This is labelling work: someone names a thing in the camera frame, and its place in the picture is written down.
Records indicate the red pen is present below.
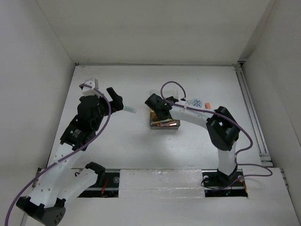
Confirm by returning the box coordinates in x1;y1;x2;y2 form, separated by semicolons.
157;123;177;128

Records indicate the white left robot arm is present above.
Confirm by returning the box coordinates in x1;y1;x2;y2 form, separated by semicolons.
16;84;124;226

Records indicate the orange pen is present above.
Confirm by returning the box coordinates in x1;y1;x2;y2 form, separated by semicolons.
157;121;178;127

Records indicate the orange capped clear marker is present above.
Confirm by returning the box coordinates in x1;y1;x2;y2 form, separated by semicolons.
205;103;211;109

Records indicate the green highlighter marker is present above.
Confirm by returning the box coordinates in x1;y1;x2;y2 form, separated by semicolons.
123;106;137;113

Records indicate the aluminium frame rail right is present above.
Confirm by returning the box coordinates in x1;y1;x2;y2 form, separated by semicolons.
234;61;274;168

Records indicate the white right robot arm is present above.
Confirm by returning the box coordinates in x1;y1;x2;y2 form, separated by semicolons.
145;93;240;187

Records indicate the blue tape roll right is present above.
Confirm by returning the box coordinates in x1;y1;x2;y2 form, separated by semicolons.
190;98;203;109

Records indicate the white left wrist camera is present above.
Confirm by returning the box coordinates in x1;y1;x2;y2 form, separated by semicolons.
79;78;99;96

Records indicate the yellow pen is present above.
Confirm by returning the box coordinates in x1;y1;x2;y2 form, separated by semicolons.
150;119;173;126

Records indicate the three-tier acrylic organizer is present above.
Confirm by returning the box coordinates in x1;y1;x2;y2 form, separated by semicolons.
150;89;181;130

